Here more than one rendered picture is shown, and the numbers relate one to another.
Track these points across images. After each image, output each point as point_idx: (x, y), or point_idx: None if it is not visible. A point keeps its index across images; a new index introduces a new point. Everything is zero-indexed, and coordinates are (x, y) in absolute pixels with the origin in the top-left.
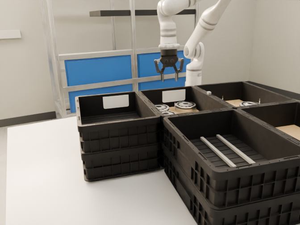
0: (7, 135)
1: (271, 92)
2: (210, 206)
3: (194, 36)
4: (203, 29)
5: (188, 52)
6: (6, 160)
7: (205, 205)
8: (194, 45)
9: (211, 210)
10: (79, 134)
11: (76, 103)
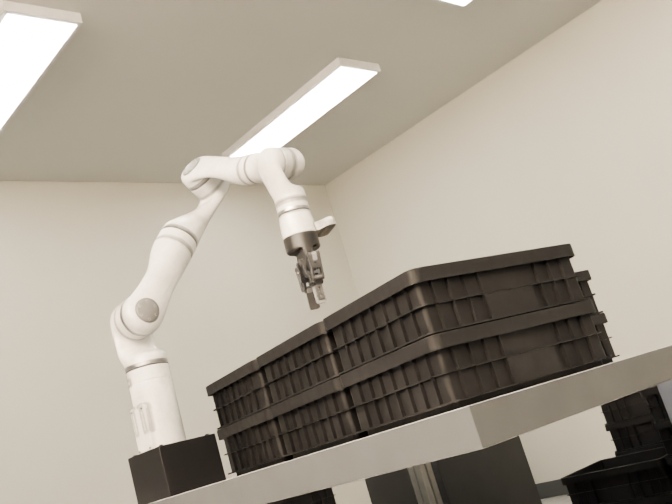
0: (539, 385)
1: None
2: (601, 311)
3: (169, 270)
4: (189, 255)
5: (158, 310)
6: (668, 346)
7: (598, 317)
8: (170, 293)
9: (604, 313)
10: (520, 315)
11: (463, 260)
